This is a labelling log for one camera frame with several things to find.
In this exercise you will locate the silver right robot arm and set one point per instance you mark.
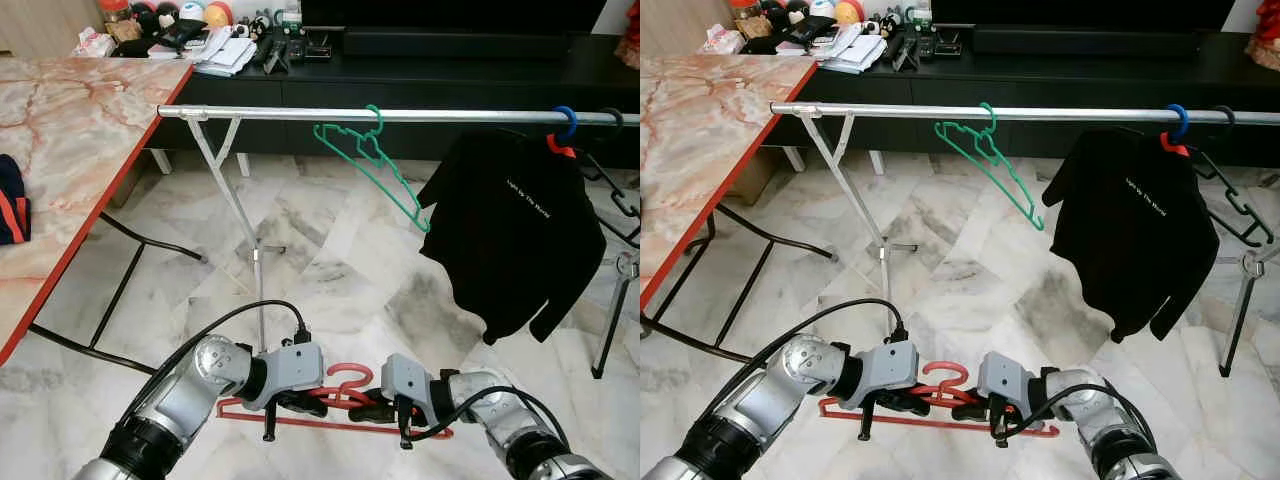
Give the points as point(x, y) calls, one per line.
point(490, 395)
point(1085, 395)

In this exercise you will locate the orange red round plush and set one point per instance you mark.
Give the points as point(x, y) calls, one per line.
point(218, 13)
point(848, 12)

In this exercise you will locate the black plastic hanger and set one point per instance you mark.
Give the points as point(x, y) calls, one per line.
point(1265, 235)
point(630, 207)

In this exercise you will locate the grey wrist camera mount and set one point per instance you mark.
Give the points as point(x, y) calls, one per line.
point(410, 380)
point(1005, 380)
point(290, 368)
point(885, 368)

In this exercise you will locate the green plastic hanger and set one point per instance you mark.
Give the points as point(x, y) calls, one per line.
point(379, 125)
point(992, 122)

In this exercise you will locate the black red round plush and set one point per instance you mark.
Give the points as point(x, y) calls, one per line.
point(143, 14)
point(773, 12)

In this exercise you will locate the black pouch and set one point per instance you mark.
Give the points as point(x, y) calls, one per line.
point(178, 35)
point(806, 33)

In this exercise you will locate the black folded tripod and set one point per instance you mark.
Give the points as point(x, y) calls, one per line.
point(276, 57)
point(906, 55)

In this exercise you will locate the silver metal clothes rack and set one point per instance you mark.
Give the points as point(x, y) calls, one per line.
point(450, 116)
point(1080, 113)

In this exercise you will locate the marble table top red edge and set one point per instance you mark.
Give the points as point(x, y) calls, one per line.
point(710, 140)
point(80, 150)

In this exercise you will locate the pink white tissue pack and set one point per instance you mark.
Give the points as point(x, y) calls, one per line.
point(92, 42)
point(722, 42)

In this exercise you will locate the black soundbar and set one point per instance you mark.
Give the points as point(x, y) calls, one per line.
point(1080, 40)
point(450, 43)

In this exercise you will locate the red plastic hanger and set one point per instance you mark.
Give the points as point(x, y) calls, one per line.
point(947, 365)
point(352, 366)

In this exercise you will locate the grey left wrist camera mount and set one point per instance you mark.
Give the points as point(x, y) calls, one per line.
point(885, 368)
point(290, 368)

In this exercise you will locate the blue plastic hanger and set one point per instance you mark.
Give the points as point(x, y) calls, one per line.
point(1177, 106)
point(563, 108)

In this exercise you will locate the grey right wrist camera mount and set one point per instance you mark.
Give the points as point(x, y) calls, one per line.
point(1005, 380)
point(410, 380)

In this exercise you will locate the brown box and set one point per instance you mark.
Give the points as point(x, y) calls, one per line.
point(768, 180)
point(130, 180)

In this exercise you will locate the white blue round plush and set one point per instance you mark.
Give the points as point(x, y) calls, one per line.
point(191, 10)
point(821, 9)

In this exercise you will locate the black television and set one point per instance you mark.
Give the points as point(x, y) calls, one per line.
point(1080, 10)
point(450, 12)

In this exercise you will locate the black TV console cabinet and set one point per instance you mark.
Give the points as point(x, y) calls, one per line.
point(420, 85)
point(1050, 80)

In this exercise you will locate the black electronic box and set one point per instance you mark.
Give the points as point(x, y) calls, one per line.
point(948, 43)
point(318, 45)

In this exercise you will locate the white paper stack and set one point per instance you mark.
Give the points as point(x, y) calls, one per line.
point(852, 53)
point(225, 55)

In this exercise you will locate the navy garment red stripe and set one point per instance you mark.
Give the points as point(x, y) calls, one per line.
point(12, 200)

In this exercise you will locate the black metal table frame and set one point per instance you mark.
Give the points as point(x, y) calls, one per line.
point(745, 295)
point(120, 296)

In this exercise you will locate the small panda plush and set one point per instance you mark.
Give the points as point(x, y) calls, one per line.
point(888, 22)
point(258, 24)

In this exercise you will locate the black shirt white print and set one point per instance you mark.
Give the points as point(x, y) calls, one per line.
point(510, 230)
point(1130, 230)

